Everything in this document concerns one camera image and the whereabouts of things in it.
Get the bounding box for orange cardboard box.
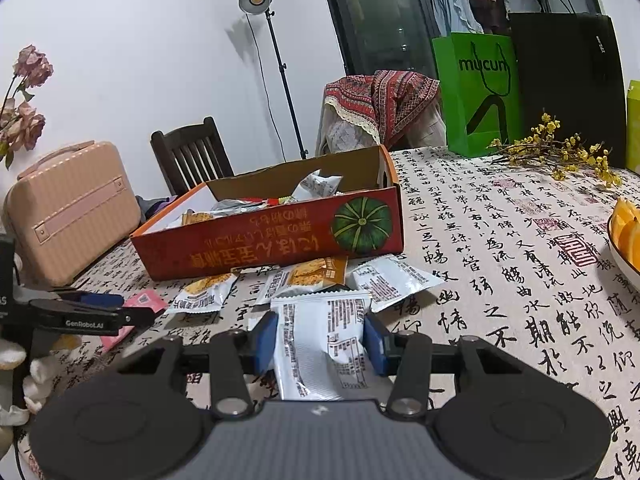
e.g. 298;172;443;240
130;144;405;281

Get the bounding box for pink packet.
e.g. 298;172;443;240
100;290;169;354

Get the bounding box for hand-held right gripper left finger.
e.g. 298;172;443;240
117;311;279;421

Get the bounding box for black paper bag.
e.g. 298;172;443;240
509;12;629;169

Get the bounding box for grey purple pouch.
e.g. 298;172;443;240
137;195;177;222

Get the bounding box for red patterned cloth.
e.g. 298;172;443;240
322;71;442;147

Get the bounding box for glass sliding door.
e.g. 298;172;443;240
315;0;602;82

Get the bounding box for calligraphy print tablecloth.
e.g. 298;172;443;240
15;146;640;480

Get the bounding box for beige covered armchair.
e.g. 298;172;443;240
316;80;449;155

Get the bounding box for studio light on stand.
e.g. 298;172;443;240
238;0;309;162

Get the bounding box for dark wooden chair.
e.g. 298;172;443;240
150;116;235;197

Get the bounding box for white snack packet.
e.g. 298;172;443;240
290;170;344;201
350;255;447;313
270;292;381;402
211;198;267;217

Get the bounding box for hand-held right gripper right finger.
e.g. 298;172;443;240
363;312;526;418

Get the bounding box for pink suitcase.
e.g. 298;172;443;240
2;141;143;289

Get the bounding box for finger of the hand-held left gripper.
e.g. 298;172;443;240
50;290;126;309
27;299;157;337

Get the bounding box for yellow-green bag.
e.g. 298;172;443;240
625;80;640;174

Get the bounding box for green paper bag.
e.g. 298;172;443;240
432;32;524;159

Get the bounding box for yellow flower branch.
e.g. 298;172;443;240
487;112;624;189

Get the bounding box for white bowl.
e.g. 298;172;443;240
607;210;640;274

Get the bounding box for orange slices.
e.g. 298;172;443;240
610;197;640;254

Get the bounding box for dried pink roses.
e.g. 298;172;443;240
0;45;54;171

